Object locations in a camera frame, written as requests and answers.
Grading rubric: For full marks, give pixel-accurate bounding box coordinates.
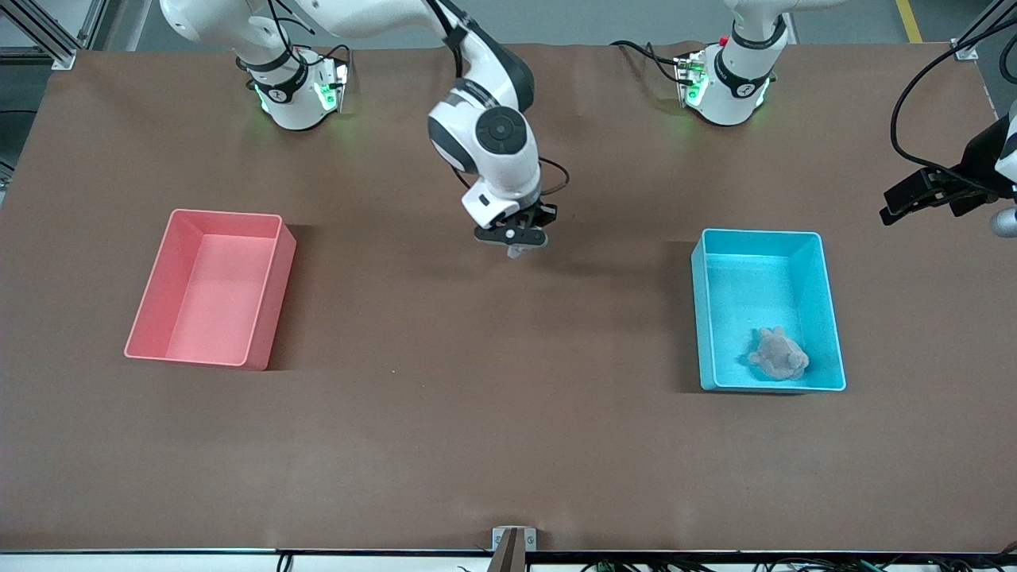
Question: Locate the blue plastic box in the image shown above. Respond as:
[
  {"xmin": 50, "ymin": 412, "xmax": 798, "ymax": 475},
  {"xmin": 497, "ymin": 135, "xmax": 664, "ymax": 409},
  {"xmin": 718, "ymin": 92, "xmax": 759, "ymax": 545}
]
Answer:
[{"xmin": 690, "ymin": 228, "xmax": 847, "ymax": 394}]

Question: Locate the pink plastic box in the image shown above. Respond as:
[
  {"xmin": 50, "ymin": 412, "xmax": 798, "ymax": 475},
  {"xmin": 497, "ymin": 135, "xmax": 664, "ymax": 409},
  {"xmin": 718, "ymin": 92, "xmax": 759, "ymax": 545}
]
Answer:
[{"xmin": 124, "ymin": 209, "xmax": 297, "ymax": 372}]

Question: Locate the table cover sheet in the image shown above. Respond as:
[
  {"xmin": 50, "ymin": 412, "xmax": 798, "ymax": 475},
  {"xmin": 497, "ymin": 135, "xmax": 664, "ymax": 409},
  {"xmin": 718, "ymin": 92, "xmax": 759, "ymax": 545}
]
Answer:
[{"xmin": 0, "ymin": 41, "xmax": 1017, "ymax": 554}]

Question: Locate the aluminium frame post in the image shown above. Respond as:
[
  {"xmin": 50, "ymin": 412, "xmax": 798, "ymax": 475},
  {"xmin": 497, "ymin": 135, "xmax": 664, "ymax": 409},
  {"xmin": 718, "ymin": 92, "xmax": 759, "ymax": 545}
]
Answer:
[
  {"xmin": 0, "ymin": 0, "xmax": 108, "ymax": 71},
  {"xmin": 949, "ymin": 0, "xmax": 1003, "ymax": 62}
]

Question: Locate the black left arm base cable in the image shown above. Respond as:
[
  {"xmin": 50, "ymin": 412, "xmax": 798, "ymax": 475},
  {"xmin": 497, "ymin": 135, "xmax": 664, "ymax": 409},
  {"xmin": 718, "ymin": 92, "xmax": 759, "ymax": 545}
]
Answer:
[{"xmin": 609, "ymin": 39, "xmax": 686, "ymax": 85}]

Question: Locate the black arm base cable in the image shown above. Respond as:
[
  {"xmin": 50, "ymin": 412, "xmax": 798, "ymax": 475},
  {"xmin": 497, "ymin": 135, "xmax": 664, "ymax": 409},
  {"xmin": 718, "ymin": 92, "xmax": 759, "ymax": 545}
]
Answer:
[
  {"xmin": 609, "ymin": 39, "xmax": 686, "ymax": 85},
  {"xmin": 265, "ymin": 0, "xmax": 354, "ymax": 71}
]

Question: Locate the black right arm base cable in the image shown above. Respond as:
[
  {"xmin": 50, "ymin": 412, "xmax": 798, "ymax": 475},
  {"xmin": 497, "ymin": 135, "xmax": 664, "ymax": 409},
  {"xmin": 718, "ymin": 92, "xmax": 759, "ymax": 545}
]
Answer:
[{"xmin": 265, "ymin": 0, "xmax": 354, "ymax": 71}]

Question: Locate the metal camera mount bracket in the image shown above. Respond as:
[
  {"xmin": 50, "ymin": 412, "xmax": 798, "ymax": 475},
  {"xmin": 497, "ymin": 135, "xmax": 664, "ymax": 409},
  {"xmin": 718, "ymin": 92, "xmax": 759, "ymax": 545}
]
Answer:
[{"xmin": 486, "ymin": 526, "xmax": 538, "ymax": 572}]

